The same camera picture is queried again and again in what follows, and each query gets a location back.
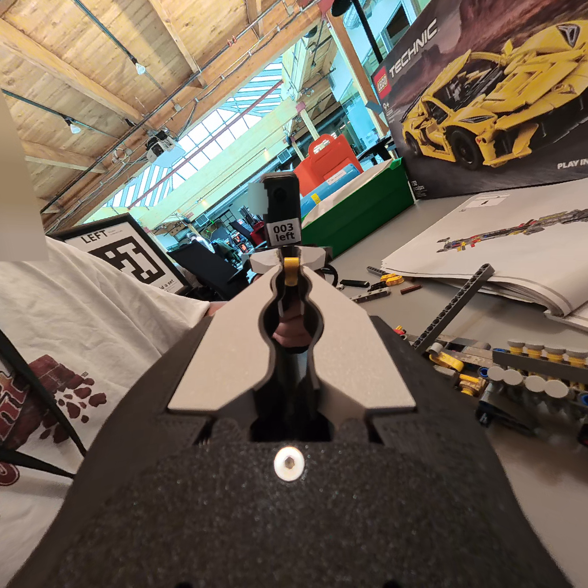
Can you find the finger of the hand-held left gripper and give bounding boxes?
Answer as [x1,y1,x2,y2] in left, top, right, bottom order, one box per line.
[298,247,333,273]
[249,250,282,274]

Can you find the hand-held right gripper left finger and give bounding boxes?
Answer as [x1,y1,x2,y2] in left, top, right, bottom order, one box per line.
[168,266,283,414]

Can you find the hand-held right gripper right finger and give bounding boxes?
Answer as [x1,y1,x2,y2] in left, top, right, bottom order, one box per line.
[298,266,416,414]

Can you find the lego car chassis assembly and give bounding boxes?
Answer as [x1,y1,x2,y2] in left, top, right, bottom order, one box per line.
[394,264,588,447]

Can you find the open lego instruction booklet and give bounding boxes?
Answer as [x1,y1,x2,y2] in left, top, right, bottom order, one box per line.
[380,179,588,319]

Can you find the lego set box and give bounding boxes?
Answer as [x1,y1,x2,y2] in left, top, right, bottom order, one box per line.
[370,0,588,201]

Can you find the person's left hand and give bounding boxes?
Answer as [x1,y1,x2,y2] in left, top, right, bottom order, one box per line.
[272,312,313,352]

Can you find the blue roll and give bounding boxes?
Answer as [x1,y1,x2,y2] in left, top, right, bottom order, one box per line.
[300,164,364,208]

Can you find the black office chair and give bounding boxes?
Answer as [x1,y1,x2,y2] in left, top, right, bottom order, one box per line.
[167,241,250,300]

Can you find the green box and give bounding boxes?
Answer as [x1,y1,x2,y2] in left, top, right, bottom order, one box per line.
[300,158,415,259]

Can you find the red felt bag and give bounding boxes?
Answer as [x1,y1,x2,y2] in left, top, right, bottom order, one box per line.
[293,134,364,197]

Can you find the black and white tag sign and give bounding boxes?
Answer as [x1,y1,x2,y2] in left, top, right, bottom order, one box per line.
[48,212,192,296]

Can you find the person's white printed t-shirt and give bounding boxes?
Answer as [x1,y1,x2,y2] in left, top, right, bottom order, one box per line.
[0,236,213,576]

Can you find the ceiling camera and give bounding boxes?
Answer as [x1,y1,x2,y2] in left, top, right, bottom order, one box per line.
[144,130,176,164]

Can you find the black harness straps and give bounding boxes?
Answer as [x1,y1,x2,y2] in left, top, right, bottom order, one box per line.
[0,330,89,479]

